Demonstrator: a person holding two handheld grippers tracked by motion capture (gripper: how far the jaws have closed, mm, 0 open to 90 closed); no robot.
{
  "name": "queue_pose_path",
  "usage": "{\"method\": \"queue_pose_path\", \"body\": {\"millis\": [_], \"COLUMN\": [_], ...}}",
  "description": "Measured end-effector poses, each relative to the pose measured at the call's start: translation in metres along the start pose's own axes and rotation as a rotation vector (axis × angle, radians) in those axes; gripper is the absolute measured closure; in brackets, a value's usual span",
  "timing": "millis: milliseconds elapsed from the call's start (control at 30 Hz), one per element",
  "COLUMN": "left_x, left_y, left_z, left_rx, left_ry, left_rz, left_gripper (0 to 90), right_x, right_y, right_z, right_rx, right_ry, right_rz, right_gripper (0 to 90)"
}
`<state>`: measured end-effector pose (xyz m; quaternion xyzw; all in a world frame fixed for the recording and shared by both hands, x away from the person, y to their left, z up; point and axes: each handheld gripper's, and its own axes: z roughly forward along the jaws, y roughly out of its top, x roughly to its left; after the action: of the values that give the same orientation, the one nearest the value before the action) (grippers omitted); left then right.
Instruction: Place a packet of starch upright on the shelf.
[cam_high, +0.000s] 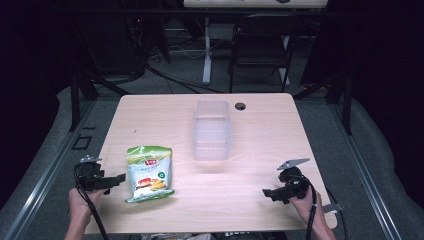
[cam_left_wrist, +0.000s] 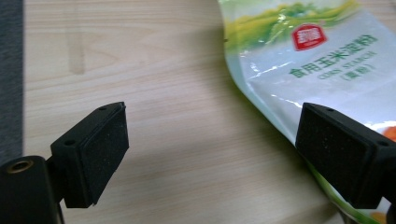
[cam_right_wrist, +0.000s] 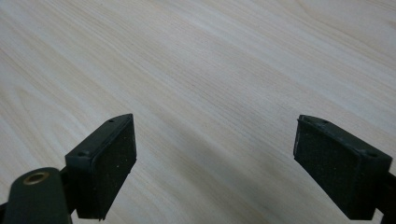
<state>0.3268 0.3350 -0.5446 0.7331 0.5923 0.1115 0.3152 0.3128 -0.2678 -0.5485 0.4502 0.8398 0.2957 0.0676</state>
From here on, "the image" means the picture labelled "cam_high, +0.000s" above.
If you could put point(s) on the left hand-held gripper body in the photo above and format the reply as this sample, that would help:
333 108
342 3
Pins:
88 173

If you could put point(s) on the black tape square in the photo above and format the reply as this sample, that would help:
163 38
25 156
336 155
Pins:
81 142

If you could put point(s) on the black metal stand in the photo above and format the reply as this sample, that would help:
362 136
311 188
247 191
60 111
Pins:
75 100
347 103

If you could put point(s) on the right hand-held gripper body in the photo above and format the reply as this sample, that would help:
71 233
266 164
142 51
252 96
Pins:
295 185

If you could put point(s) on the grey tag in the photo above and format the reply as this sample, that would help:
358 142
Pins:
332 208

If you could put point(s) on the aluminium floor rail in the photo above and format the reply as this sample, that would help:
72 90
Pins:
365 170
43 173

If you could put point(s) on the translucent plastic storage box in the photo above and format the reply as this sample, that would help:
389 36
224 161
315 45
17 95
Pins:
211 133

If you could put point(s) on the black chair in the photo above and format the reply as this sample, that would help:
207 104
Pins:
260 43

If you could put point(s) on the person's left hand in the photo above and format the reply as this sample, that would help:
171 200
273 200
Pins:
80 206

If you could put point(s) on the white desk leg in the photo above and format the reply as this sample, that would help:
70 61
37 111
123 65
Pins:
207 63

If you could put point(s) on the green snack bag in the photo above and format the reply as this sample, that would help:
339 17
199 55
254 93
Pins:
150 173

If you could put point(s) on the person's right hand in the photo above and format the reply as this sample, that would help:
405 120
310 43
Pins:
306 208

